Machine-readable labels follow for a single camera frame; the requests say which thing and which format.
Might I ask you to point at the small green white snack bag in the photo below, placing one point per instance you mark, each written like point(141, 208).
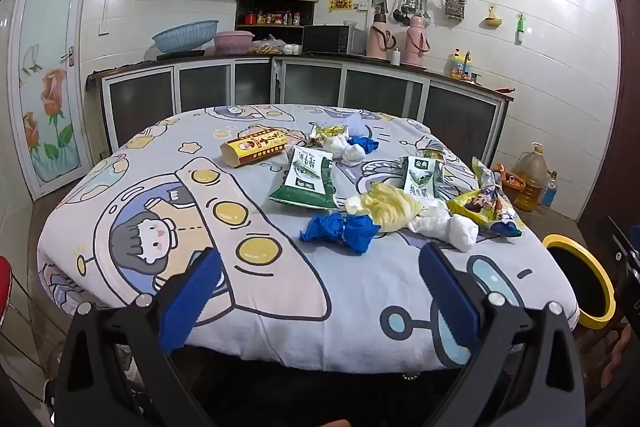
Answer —
point(422, 179)

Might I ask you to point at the blue plastic glove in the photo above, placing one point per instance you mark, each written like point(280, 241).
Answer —
point(360, 232)
point(365, 143)

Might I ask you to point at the large green white snack bag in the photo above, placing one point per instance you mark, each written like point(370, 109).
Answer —
point(305, 182)

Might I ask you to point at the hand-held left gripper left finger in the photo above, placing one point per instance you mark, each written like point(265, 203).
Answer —
point(192, 299)

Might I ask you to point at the black microwave oven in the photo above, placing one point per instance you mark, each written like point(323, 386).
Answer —
point(327, 39)

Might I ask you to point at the pale yellow cloth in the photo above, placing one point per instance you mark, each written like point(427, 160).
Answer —
point(390, 207)

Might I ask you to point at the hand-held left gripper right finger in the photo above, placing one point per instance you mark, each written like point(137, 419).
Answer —
point(447, 302)

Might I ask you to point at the yellow wall soap dish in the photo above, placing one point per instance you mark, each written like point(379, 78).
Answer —
point(492, 21)

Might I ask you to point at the orange plastic bag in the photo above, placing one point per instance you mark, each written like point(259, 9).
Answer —
point(512, 182)

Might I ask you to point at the small white bottle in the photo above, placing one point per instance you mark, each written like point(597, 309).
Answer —
point(396, 58)

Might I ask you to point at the yellow cartoon snack bag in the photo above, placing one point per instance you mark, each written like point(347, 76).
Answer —
point(480, 204)

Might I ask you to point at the row of seasoning jars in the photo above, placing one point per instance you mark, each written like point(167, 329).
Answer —
point(272, 18)

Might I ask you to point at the white tissue bundle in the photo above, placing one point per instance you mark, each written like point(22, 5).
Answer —
point(462, 229)
point(350, 152)

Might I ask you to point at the yellow foil snack wrapper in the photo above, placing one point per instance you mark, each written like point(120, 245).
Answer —
point(325, 132)

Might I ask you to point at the yellow detergent bottle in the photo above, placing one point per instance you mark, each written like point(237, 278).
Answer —
point(459, 67)

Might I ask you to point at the plastic bag of food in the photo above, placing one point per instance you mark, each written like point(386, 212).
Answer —
point(270, 46)

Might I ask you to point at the kitchen counter cabinet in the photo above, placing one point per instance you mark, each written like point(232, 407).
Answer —
point(320, 87)

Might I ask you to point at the green white brush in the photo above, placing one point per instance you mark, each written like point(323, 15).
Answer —
point(520, 29)

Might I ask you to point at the flower painted door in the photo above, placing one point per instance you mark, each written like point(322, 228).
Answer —
point(50, 57)

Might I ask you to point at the blue drink bottle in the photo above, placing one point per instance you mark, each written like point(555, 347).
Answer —
point(548, 194)

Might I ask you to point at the row of hanging kitchen utensils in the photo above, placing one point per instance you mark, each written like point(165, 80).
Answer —
point(410, 4)

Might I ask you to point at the metal chopstick holder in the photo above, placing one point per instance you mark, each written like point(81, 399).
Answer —
point(454, 7)

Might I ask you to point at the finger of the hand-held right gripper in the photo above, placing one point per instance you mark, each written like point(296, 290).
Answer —
point(629, 257)

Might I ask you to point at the pink plastic basin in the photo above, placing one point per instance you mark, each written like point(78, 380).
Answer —
point(234, 43)

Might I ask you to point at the yellow red snack carton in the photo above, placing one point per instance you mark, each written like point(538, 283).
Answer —
point(255, 148)

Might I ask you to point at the large cooking oil bottle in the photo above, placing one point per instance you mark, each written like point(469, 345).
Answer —
point(529, 182)

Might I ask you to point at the pink thermos brown top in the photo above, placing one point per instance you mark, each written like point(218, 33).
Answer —
point(380, 39)

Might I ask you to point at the yellow rimmed trash bin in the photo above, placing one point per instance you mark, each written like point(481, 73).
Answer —
point(580, 287)

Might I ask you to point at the red stool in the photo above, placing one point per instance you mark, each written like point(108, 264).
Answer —
point(4, 292)

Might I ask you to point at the white foam mesh sleeve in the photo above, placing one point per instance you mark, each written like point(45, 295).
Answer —
point(357, 125)

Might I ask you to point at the blue plastic basket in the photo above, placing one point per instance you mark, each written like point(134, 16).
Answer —
point(185, 37)

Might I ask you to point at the cartoon printed blanket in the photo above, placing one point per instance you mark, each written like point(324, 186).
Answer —
point(150, 177)

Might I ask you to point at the dark corner shelf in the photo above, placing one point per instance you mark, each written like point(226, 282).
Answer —
point(275, 0)

